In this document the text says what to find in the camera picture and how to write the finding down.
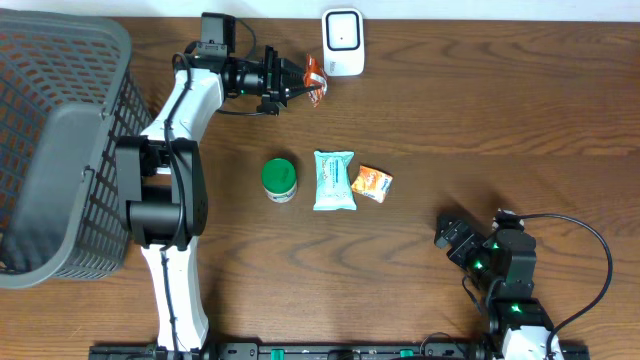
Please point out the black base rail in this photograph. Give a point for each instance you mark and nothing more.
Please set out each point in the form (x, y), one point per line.
(253, 351)

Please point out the teal wet wipes pack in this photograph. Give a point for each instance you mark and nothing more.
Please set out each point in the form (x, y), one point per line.
(333, 186)

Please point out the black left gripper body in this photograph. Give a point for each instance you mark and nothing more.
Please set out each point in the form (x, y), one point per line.
(264, 77)

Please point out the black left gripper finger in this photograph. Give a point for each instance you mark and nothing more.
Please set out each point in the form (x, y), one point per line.
(294, 71)
(293, 92)

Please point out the orange snack packet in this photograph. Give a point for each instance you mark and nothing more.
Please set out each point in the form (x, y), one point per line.
(315, 77)

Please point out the grey plastic mesh basket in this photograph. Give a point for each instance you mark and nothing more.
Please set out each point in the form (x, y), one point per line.
(67, 96)

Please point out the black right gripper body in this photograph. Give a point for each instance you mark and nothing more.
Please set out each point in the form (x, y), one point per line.
(469, 254)

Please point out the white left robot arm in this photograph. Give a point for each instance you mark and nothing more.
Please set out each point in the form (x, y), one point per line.
(162, 196)

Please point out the small orange tissue pack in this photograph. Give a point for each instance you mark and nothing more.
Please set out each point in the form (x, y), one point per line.
(372, 183)

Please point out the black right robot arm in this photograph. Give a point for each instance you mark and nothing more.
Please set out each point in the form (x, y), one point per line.
(501, 265)

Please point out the green lid jar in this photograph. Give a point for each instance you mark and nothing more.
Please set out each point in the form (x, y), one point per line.
(279, 180)

